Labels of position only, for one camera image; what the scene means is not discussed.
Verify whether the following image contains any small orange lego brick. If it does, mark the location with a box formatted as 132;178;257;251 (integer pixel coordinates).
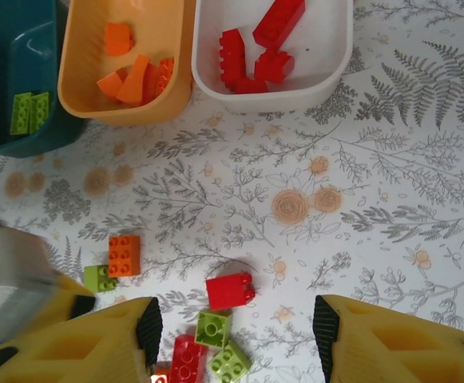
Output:
97;67;129;103
104;22;136;57

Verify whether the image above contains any white plastic container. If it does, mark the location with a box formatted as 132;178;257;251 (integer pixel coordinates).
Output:
190;0;355;113

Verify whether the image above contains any red curved lego piece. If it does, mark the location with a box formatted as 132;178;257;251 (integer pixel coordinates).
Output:
235;77;269;95

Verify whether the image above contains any orange curved slope lego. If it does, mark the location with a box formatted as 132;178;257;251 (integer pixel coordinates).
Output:
114;54;152;105

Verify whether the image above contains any long green lego brick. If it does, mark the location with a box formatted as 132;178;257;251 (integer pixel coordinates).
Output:
29;91;52;135
10;92;33;136

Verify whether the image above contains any orange plastic container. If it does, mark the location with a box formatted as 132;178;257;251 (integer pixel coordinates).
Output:
57;0;196;128

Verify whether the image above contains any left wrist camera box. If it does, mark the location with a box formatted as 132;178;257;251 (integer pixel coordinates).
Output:
0;218;59;344

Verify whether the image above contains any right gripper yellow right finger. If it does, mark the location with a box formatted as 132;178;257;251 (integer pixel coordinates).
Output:
313;294;464;383

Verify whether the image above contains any small red lego brick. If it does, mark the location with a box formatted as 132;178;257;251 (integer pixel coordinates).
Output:
254;49;295;84
205;271;255;311

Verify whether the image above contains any floral white tablecloth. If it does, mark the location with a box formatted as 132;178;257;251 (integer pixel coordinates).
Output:
0;0;464;383

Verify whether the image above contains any long orange lego brick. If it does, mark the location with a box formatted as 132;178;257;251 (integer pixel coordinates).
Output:
141;57;176;107

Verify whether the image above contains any long red lego brick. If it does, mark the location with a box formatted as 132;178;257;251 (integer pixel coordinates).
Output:
252;0;307;51
167;334;209;383
218;29;247;87

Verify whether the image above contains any small green lego brick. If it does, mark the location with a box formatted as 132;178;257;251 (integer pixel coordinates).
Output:
194;310;233;349
83;263;120;294
206;341;252;383

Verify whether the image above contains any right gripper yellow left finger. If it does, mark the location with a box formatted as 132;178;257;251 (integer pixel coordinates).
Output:
0;297;163;383

